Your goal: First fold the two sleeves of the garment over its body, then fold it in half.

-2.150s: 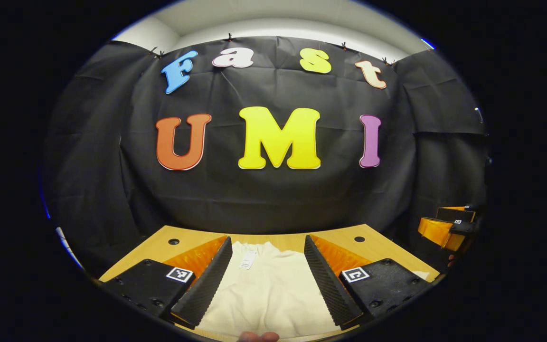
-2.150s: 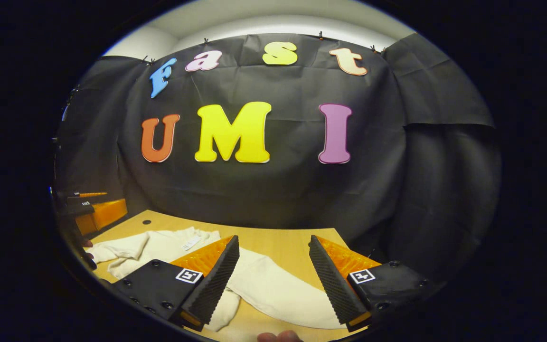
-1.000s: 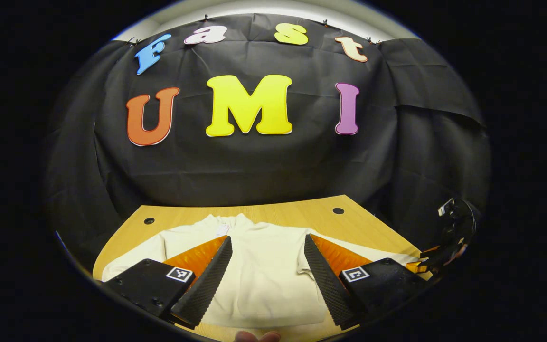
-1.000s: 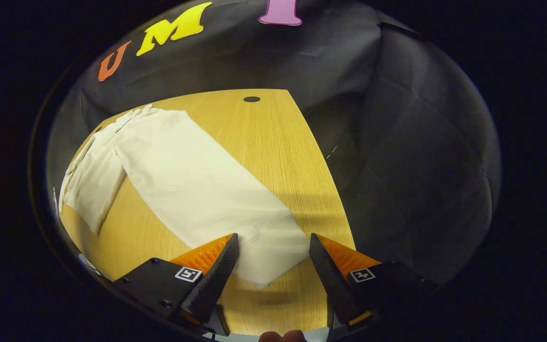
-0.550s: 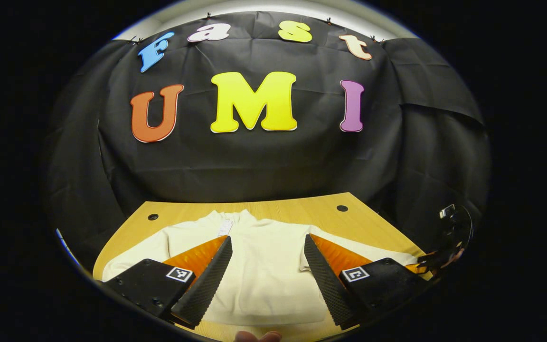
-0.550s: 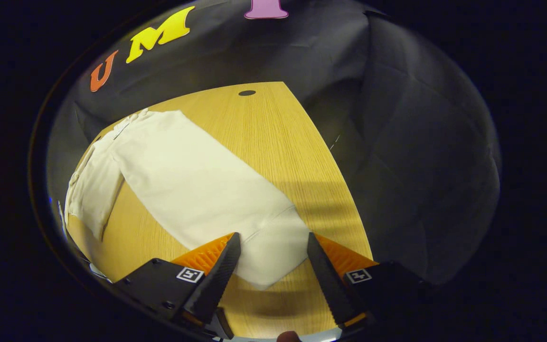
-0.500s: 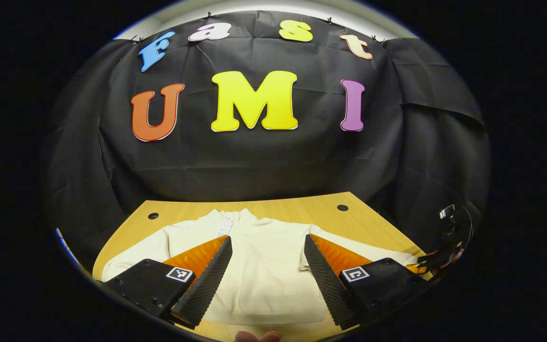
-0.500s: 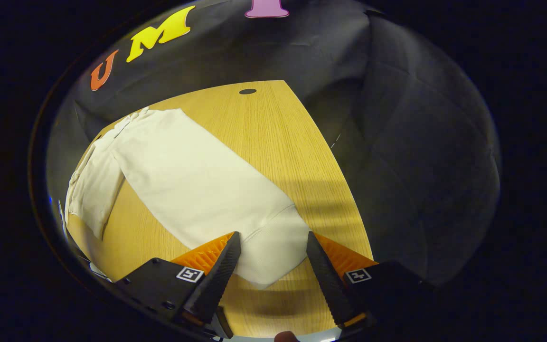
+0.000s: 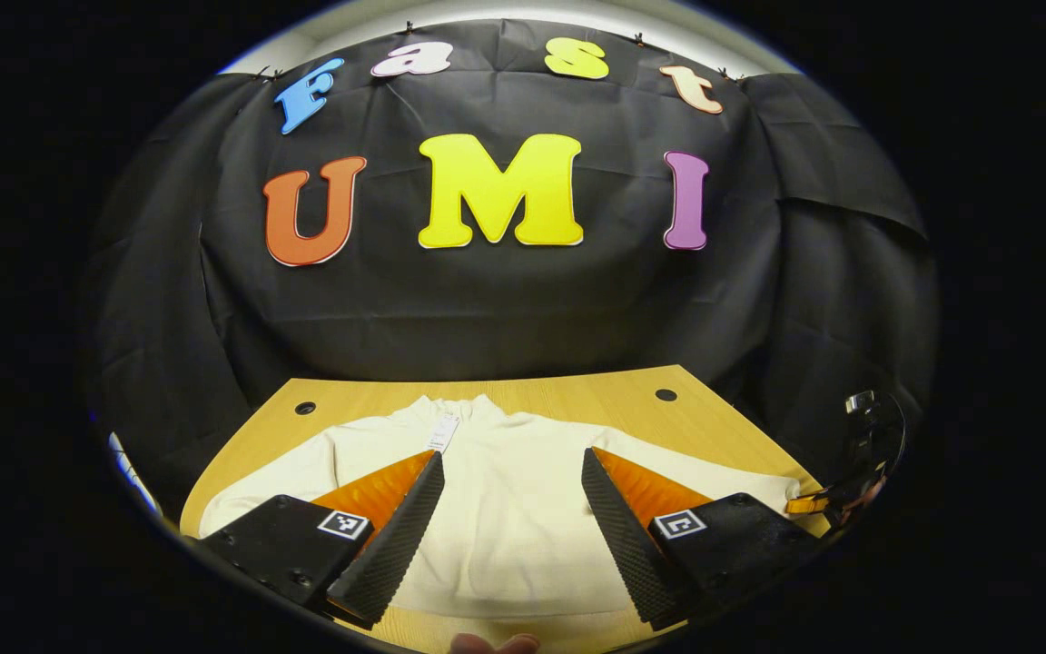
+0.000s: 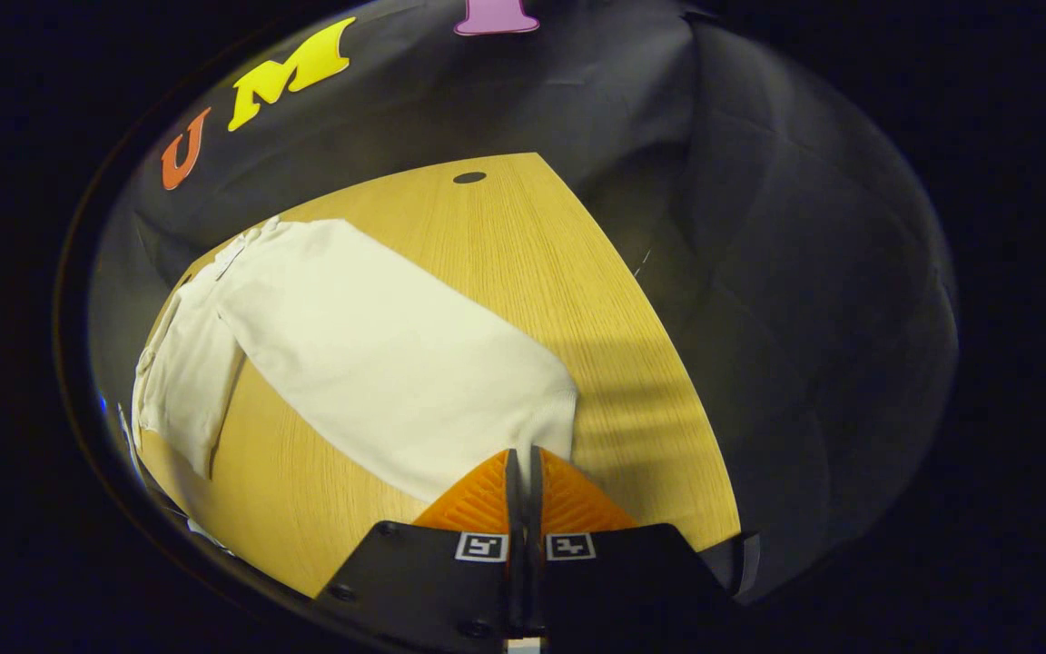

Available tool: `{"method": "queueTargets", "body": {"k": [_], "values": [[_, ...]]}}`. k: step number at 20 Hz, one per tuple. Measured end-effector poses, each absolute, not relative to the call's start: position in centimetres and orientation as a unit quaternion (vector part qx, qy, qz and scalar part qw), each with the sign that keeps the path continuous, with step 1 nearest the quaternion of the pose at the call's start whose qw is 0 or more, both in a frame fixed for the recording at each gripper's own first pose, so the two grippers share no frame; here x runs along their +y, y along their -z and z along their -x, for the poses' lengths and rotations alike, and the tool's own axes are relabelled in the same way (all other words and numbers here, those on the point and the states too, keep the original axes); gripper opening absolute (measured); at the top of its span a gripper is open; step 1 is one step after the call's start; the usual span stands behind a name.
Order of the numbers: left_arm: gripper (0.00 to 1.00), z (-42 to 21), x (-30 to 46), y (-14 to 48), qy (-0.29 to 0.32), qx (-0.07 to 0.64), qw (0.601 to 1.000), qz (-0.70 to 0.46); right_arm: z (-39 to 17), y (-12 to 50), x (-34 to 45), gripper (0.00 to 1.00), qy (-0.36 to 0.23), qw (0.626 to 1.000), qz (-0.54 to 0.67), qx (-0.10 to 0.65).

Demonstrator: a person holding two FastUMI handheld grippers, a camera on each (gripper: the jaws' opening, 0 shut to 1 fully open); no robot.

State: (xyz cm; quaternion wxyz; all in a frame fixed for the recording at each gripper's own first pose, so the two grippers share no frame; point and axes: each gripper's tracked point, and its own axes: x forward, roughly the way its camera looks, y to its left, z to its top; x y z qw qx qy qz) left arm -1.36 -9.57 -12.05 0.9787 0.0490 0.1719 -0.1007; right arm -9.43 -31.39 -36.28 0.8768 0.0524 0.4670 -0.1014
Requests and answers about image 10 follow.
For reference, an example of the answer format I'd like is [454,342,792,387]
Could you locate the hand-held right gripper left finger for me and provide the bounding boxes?
[314,448,524,642]

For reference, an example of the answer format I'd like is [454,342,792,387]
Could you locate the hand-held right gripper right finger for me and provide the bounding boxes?
[528,445,744,642]

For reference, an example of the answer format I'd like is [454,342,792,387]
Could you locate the black backdrop cloth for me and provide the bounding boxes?
[87,0,960,600]

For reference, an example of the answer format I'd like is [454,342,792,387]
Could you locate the cream knit sweater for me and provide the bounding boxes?
[131,216,578,503]

